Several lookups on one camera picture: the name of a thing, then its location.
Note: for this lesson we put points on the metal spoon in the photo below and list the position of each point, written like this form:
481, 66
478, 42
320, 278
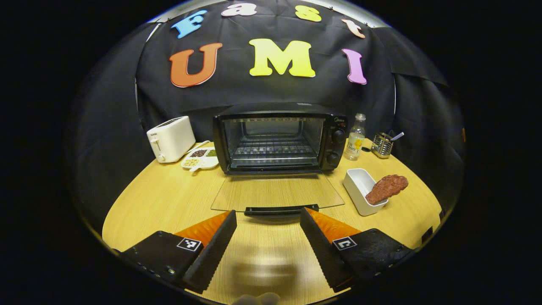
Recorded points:
398, 136

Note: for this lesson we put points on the white rectangular container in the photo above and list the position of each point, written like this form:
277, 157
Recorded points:
358, 186

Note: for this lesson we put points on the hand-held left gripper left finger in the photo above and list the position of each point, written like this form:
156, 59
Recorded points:
214, 252

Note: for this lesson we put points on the black electric oven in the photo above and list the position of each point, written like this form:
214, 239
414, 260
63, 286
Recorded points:
334, 123

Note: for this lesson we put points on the brown meat piece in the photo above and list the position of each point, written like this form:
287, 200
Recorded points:
387, 188

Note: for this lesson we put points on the white toaster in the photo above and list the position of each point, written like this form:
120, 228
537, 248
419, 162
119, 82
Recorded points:
171, 140

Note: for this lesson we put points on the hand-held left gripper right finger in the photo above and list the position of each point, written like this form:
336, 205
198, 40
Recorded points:
324, 252

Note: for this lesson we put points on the clear glass bottle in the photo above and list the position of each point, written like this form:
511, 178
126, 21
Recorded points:
355, 142

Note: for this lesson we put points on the white divided plate with beans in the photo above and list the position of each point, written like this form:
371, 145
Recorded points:
203, 162

